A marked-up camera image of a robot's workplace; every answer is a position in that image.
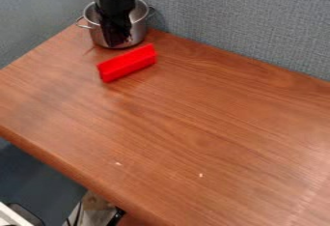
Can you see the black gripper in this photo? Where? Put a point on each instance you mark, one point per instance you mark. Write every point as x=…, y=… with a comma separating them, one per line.
x=115, y=21

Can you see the stainless steel pot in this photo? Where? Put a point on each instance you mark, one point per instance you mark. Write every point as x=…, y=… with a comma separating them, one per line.
x=139, y=15

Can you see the red rectangular block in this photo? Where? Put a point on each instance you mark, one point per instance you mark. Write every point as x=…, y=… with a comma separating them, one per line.
x=127, y=63

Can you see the white object at corner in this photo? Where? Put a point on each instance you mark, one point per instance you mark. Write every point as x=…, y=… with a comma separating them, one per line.
x=14, y=215

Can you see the metal table leg frame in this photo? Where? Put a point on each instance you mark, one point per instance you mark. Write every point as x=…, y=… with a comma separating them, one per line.
x=95, y=212

